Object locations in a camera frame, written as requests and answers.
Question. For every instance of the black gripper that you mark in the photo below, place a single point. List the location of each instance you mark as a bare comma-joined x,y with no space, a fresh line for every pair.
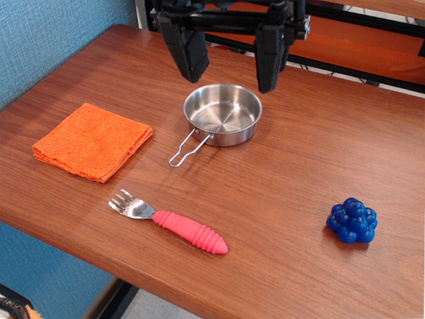
182,24

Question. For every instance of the stainless steel pan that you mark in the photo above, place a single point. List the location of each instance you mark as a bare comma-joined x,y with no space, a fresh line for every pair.
218,115

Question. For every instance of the orange folded towel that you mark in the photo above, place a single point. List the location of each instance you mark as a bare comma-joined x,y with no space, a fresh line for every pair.
92,143

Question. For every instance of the blue toy grape cluster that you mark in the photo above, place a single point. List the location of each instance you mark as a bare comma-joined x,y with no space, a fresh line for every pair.
353,221

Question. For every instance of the orange black object at corner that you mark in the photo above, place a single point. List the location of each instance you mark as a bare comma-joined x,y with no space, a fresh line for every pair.
15,306

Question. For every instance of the black and orange frame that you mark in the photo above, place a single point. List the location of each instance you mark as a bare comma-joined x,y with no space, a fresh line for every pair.
362,46

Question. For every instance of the fork with pink handle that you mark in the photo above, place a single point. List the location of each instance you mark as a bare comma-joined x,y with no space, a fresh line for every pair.
197,234

